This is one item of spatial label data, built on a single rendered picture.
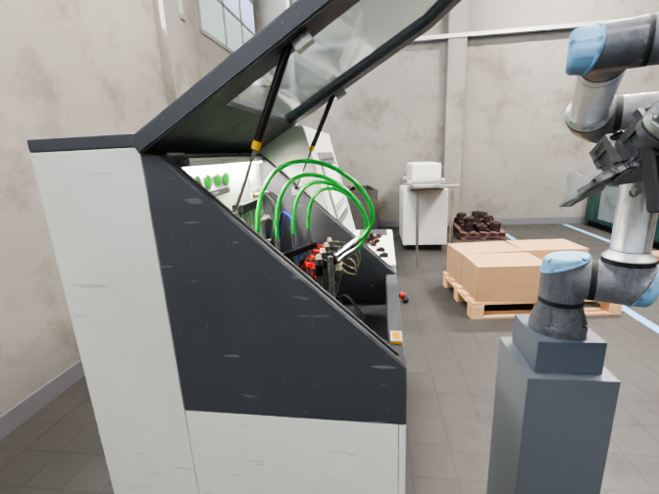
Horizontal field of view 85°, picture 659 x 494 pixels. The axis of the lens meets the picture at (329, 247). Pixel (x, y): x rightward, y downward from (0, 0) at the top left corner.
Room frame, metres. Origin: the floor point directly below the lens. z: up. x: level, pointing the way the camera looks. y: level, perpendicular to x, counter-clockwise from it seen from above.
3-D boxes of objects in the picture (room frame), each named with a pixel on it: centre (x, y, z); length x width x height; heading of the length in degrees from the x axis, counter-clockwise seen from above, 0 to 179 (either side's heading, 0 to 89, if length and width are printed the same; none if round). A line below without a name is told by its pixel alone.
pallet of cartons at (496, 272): (3.22, -1.84, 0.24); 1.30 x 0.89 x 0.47; 86
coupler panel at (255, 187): (1.39, 0.26, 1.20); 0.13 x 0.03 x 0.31; 171
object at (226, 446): (1.12, 0.07, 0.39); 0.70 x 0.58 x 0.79; 171
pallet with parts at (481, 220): (6.04, -2.54, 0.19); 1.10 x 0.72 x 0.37; 172
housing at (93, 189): (1.53, 0.44, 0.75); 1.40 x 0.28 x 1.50; 171
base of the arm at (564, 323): (0.97, -0.68, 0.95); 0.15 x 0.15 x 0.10
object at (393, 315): (1.08, -0.20, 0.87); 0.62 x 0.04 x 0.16; 171
